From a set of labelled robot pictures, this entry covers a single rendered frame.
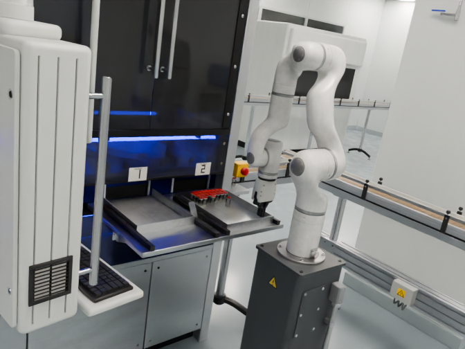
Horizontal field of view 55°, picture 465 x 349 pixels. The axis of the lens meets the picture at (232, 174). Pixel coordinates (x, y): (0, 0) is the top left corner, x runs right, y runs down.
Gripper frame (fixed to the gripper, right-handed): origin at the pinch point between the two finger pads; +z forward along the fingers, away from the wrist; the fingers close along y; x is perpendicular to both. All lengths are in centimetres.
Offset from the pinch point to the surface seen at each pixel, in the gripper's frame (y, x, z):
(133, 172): 43, -35, -10
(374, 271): -85, 12, 42
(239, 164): -14.9, -34.7, -9.9
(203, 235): 30.8, 0.9, 5.5
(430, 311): -85, 47, 47
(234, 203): -4.7, -22.3, 5.0
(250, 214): -2.6, -9.0, 5.1
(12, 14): 99, 0, -66
